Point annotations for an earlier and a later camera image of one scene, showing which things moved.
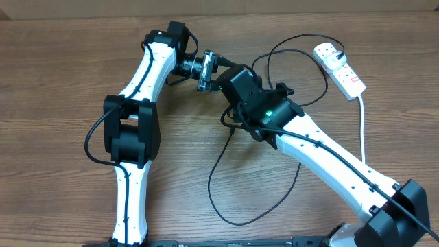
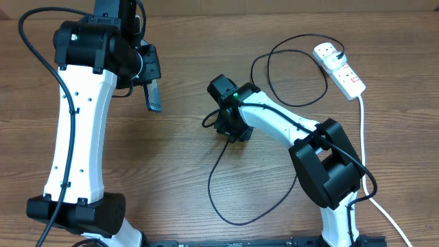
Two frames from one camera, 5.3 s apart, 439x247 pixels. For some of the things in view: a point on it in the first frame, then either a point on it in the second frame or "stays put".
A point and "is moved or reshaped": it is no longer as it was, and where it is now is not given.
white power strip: x=345 y=79 stays put
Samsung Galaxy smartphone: x=207 y=71 is moved or reshaped
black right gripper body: x=258 y=81 → x=235 y=128
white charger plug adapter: x=333 y=62 stays put
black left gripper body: x=192 y=66 → x=151 y=67
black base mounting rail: x=293 y=242 stays put
